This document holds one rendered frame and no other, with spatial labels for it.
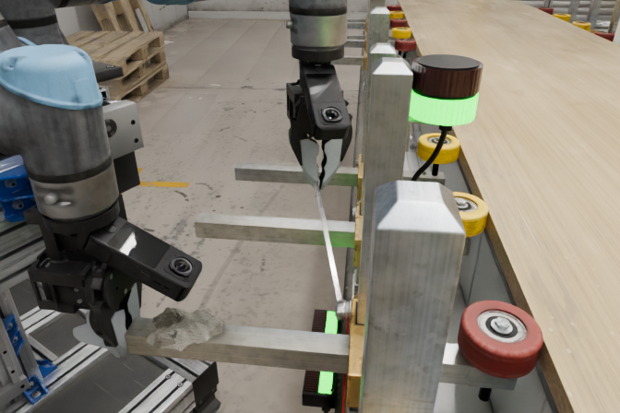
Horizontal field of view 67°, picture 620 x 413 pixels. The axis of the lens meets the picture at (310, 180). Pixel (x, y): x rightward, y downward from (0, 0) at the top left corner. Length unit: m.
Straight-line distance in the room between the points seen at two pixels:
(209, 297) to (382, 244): 1.78
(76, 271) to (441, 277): 0.41
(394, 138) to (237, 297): 1.55
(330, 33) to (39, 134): 0.35
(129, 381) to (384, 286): 1.28
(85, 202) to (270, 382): 1.24
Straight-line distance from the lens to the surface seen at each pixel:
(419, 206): 0.19
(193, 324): 0.57
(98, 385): 1.47
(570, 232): 0.75
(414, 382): 0.25
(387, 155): 0.45
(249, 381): 1.65
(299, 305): 1.88
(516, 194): 0.82
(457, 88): 0.42
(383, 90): 0.43
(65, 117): 0.46
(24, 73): 0.45
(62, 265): 0.56
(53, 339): 1.65
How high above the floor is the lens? 1.27
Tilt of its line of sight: 28 degrees down
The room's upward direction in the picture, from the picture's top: straight up
